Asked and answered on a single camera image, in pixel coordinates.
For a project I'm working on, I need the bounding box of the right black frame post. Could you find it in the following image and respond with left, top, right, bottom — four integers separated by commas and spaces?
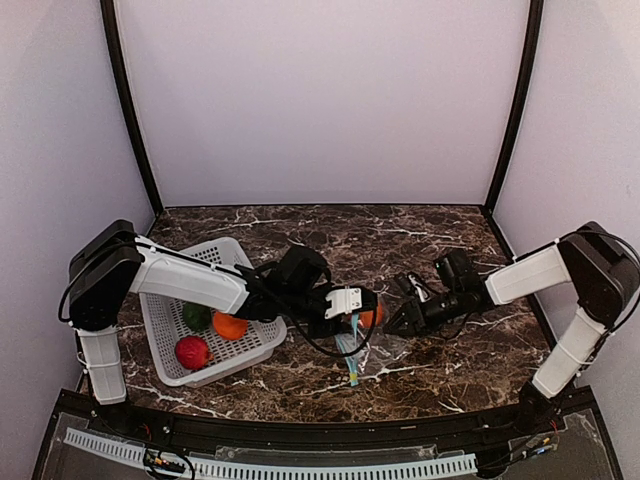
484, 0, 544, 216

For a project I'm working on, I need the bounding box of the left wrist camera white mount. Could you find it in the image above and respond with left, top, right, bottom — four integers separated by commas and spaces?
324, 287, 378, 319

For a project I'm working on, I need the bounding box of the clear zip top bag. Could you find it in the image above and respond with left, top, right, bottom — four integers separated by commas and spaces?
334, 306, 410, 387

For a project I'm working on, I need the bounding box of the white slotted cable duct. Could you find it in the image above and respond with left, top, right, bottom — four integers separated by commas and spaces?
63, 428, 478, 479

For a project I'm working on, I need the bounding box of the black frame post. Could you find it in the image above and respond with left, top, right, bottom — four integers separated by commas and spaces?
484, 0, 544, 216
99, 0, 164, 217

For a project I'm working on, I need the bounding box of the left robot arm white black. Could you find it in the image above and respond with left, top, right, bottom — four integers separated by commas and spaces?
58, 220, 367, 436

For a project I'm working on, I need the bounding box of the white perforated plastic basket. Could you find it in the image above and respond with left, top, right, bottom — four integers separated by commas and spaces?
140, 236, 289, 389

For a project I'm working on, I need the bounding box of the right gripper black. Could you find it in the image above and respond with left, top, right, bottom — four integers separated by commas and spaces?
384, 285, 464, 335

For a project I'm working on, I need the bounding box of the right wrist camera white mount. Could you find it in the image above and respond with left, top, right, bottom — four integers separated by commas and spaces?
393, 272, 435, 303

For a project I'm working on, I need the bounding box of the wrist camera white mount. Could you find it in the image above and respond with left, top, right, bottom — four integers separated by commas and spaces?
324, 287, 378, 319
393, 272, 435, 303

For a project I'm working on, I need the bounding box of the red fake apple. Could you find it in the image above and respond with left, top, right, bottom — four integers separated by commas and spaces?
174, 335, 214, 371

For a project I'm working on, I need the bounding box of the green fake vegetable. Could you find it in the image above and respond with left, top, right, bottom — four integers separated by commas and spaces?
182, 302, 212, 333

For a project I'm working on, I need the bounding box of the left black frame post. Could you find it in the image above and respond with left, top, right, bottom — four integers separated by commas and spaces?
99, 0, 164, 217

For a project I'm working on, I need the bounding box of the black front rail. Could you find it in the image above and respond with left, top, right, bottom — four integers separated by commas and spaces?
59, 389, 596, 454

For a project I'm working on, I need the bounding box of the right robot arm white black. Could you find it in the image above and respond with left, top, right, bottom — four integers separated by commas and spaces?
384, 222, 639, 434

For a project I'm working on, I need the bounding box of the orange fake fruit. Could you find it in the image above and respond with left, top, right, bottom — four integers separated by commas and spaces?
212, 311, 248, 341
358, 300, 387, 329

